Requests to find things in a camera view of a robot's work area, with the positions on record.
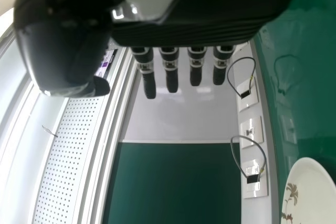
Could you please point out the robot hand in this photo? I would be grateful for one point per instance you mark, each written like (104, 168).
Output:
(197, 11)

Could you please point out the black box with purple label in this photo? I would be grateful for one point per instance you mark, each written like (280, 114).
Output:
(109, 60)

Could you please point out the white socket plate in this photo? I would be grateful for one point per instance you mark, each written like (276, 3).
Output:
(252, 132)
(249, 103)
(256, 190)

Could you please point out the small metal hook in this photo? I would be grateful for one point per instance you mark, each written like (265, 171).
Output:
(50, 130)

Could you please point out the plate with brown leaf pattern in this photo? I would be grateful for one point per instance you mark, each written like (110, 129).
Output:
(309, 192)

